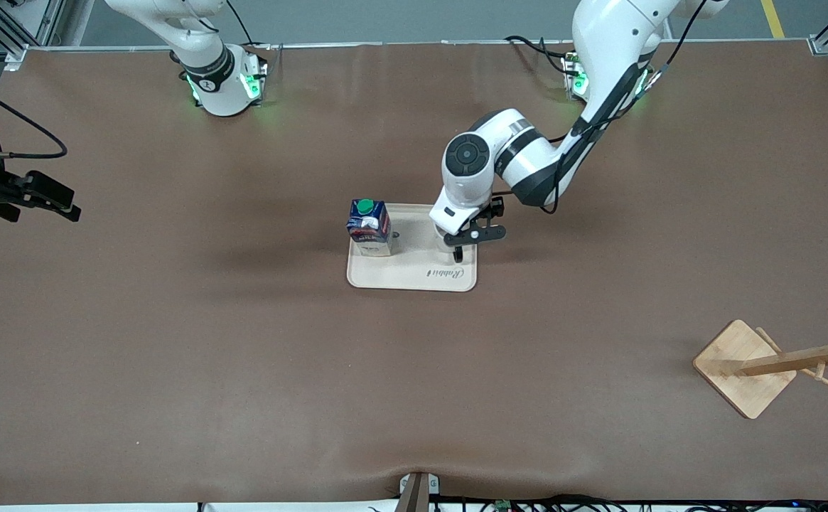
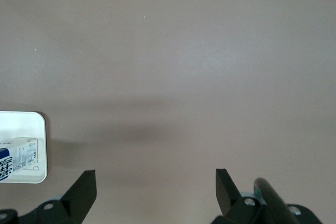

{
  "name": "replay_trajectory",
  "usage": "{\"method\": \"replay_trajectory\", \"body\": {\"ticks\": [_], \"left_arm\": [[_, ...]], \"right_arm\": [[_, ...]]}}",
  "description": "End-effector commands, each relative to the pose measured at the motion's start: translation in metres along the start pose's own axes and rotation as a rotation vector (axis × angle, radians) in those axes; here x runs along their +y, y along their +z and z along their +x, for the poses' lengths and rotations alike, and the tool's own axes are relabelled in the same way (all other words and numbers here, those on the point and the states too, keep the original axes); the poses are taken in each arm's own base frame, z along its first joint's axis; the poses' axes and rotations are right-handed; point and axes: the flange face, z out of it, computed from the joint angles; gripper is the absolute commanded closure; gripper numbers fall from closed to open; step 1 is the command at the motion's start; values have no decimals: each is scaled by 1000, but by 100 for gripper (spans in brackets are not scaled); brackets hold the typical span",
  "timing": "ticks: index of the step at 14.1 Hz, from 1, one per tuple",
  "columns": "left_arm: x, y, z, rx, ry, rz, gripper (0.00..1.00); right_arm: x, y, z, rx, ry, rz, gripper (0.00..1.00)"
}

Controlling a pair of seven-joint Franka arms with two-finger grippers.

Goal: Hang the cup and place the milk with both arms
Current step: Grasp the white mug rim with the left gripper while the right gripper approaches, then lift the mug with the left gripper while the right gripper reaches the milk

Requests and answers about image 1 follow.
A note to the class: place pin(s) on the blue milk carton green cap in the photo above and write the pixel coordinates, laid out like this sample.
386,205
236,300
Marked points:
369,227

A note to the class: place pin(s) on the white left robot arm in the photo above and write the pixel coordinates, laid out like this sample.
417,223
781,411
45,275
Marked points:
598,64

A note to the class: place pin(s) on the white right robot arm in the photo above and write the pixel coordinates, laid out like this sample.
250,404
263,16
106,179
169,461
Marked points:
214,78

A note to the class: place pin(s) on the wooden cup hanging rack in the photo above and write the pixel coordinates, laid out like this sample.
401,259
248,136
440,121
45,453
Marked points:
740,370

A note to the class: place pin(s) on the brown table cover mat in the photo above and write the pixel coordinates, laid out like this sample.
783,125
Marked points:
243,355

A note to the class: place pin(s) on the cream rectangular serving tray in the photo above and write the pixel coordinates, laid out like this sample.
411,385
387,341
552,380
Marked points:
414,274

